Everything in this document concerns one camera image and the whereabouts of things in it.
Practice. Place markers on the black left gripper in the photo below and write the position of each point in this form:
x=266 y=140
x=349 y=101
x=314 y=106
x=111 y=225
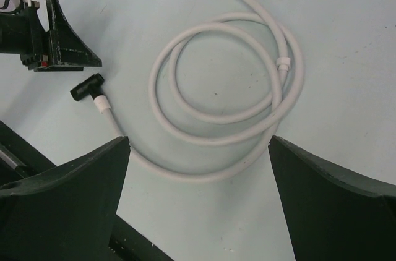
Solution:
x=59 y=49

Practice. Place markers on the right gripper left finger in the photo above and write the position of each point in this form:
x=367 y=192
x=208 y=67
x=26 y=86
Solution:
x=67 y=212

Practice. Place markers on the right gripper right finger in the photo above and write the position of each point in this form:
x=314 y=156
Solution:
x=331 y=212

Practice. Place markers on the black T-shaped pipe fitting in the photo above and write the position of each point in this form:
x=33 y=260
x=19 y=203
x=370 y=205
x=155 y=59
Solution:
x=91 y=86

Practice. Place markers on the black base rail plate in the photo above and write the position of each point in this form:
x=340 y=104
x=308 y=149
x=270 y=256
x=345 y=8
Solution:
x=20 y=160

